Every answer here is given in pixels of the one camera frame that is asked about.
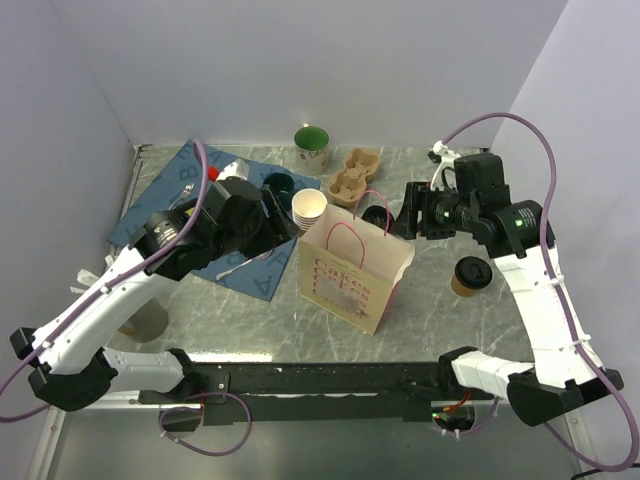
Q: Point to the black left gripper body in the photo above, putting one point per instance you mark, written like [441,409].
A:
[276,224]

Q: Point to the blue letter-print cloth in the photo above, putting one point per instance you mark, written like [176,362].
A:
[259,279]

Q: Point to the white floral mug green inside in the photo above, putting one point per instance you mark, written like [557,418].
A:
[312,149]

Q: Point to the brown paper coffee cup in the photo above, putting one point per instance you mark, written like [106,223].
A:
[463,288]

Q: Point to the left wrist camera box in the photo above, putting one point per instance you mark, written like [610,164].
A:
[237,168]

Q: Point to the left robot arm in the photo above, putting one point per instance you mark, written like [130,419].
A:
[72,365]

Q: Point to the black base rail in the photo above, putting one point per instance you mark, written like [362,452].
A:
[313,391]

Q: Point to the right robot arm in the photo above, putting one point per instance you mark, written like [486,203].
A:
[565,373]

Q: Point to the silver spoon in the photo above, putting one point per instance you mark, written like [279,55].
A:
[263,256]

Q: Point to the dark green mug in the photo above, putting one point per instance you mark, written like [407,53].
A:
[282,186]

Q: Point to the stack of black lids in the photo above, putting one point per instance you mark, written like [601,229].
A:
[380,217]

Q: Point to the cream cakes paper bag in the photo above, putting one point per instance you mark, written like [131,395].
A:
[350,267]

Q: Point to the silver fork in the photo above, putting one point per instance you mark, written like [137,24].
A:
[183,196]

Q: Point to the brown pulp cup carrier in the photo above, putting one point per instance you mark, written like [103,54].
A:
[346,186]

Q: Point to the grey cup of straws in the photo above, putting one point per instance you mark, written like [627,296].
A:
[146,325]

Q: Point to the stack of paper cups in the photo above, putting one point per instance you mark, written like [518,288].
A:
[308,205]

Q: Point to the black cup lid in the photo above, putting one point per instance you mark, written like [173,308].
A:
[475,270]

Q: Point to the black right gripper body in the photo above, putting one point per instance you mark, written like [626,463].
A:
[443,212]

